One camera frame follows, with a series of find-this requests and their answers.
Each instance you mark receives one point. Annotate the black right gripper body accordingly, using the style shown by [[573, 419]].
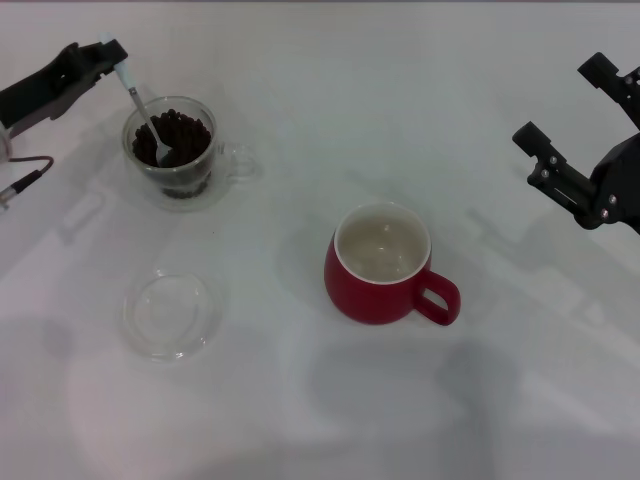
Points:
[[617, 185]]

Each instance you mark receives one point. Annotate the double-walled glass cup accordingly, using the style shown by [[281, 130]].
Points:
[[145, 182]]

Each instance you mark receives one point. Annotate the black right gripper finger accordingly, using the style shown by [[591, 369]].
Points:
[[622, 87], [557, 172]]

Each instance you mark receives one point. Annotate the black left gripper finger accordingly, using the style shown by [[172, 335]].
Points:
[[102, 55]]

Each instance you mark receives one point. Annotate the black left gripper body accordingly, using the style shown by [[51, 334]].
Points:
[[40, 90]]

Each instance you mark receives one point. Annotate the clear glass saucer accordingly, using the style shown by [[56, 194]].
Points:
[[170, 320]]

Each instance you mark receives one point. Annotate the dark coffee beans pile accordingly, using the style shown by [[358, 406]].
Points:
[[185, 137]]

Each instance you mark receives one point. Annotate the red mug white inside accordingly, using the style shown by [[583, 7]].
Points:
[[360, 300]]

